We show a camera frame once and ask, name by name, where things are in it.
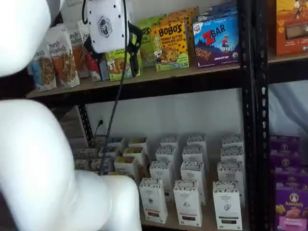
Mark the purely elizabeth bag orange label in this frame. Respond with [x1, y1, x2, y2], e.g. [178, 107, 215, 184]
[67, 27, 91, 79]
[45, 24, 81, 89]

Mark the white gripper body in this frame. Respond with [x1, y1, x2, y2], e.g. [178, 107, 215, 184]
[86, 0, 132, 54]

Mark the wooden shelf board with snacks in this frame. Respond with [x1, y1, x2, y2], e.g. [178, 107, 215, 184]
[26, 64, 241, 99]

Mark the orange Bobo's peanut butter box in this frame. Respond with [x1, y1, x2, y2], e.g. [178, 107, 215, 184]
[168, 6, 199, 24]
[158, 13, 193, 27]
[151, 20, 190, 72]

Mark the white box green strip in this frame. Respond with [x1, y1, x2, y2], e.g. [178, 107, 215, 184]
[221, 134, 244, 150]
[217, 161, 245, 207]
[212, 181, 243, 230]
[220, 146, 244, 166]

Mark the black metal shelf rack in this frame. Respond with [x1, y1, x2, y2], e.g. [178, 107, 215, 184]
[25, 0, 256, 231]

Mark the black metal rack keyhole post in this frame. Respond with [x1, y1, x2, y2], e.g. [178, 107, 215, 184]
[254, 0, 308, 231]

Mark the short black cable loop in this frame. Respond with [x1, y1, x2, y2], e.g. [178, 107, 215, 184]
[81, 0, 89, 26]

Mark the black plug with cord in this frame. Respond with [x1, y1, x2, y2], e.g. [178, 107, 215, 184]
[92, 120, 104, 145]

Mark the long black arm cable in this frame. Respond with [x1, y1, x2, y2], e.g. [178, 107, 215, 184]
[99, 0, 129, 176]

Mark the purely elizabeth banana nut box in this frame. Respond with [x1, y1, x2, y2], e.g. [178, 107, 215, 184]
[122, 146, 146, 167]
[128, 137, 148, 151]
[113, 156, 140, 180]

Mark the small white cereal box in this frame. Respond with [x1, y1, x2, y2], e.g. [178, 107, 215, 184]
[75, 158, 91, 170]
[78, 148, 99, 159]

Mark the orange snack box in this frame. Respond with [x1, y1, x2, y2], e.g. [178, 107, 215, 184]
[275, 0, 308, 57]

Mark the wooden shelf board with boxes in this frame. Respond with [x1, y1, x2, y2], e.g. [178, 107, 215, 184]
[139, 144, 245, 229]

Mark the purely elizabeth bag red label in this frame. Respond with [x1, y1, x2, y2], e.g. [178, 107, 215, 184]
[77, 20, 102, 82]

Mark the purely elizabeth bag blue label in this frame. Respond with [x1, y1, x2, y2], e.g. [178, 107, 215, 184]
[26, 42, 58, 92]

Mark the purple Annie's box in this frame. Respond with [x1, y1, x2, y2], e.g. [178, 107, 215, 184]
[269, 151, 303, 173]
[274, 167, 308, 191]
[269, 135, 301, 156]
[275, 183, 308, 231]

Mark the white fabric backdrop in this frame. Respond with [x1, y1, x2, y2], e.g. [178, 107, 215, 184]
[269, 80, 308, 137]

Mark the white box pink strip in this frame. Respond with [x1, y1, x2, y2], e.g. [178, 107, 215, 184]
[180, 160, 206, 205]
[187, 134, 207, 150]
[173, 180, 203, 227]
[182, 145, 205, 167]

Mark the green Bobo's apple pie box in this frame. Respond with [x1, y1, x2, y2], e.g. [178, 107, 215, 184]
[138, 14, 167, 27]
[105, 49, 142, 82]
[138, 23, 157, 68]

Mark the purely elizabeth box blue label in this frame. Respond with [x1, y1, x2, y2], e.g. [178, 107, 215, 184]
[90, 157, 113, 173]
[98, 146, 120, 159]
[107, 137, 125, 149]

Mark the blue ZBar box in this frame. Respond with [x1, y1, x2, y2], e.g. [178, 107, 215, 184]
[206, 1, 238, 13]
[197, 9, 239, 22]
[192, 15, 241, 69]

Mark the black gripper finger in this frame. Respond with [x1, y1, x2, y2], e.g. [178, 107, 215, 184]
[83, 38, 97, 61]
[125, 22, 143, 78]

